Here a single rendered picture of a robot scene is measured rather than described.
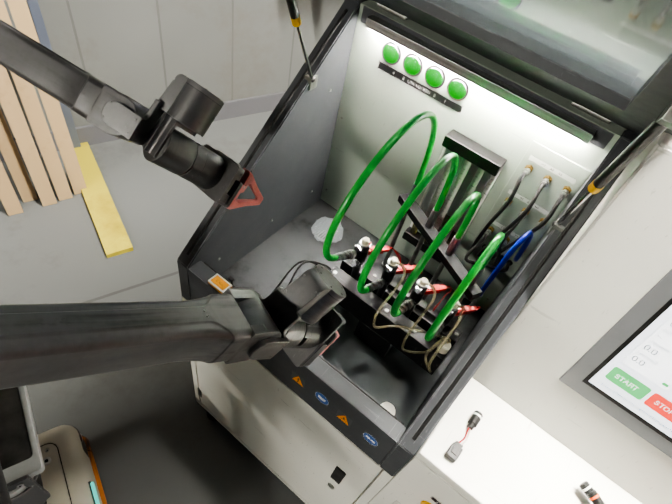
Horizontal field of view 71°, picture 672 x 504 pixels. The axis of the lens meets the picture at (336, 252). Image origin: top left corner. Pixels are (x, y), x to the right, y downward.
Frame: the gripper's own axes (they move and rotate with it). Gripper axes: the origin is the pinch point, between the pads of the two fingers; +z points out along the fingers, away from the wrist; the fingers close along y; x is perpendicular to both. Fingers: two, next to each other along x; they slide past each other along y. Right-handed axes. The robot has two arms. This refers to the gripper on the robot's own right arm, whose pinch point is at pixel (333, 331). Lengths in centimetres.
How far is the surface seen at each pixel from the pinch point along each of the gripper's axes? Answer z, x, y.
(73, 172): 75, 182, -78
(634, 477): 42, -51, 16
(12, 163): 52, 189, -88
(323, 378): 21.4, 1.4, -15.2
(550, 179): 33, 1, 48
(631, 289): 20, -25, 39
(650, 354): 26, -35, 34
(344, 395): 22.5, -4.1, -14.1
